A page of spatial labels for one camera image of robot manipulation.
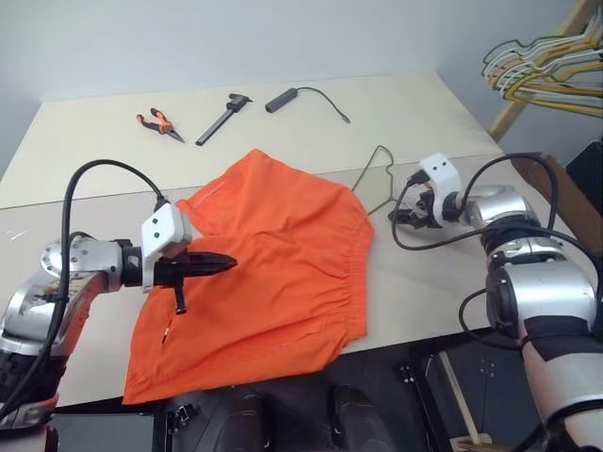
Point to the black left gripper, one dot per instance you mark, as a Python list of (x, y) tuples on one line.
[(167, 273)]

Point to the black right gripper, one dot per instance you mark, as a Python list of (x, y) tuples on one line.
[(424, 207)]

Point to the orange shorts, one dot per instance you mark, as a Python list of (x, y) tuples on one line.
[(282, 245)]

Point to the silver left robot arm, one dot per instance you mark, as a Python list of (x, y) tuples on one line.
[(89, 259)]

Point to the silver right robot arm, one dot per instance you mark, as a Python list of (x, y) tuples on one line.
[(542, 282)]

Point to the wooden clothes rack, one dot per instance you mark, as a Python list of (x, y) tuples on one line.
[(506, 120)]

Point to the black caliper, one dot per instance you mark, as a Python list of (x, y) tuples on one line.
[(221, 120)]

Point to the brown cardboard box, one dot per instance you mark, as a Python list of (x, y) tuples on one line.
[(565, 202)]

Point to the wooden slat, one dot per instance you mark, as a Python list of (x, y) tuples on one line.
[(459, 395)]

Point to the black case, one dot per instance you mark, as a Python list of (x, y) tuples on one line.
[(589, 174)]

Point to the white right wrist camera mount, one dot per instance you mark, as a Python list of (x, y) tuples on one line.
[(440, 172)]

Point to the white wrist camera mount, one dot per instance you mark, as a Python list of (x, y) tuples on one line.
[(162, 228), (440, 172)]

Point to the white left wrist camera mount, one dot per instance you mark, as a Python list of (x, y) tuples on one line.
[(162, 228)]

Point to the black metal table frame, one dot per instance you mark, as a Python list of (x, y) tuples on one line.
[(499, 376)]

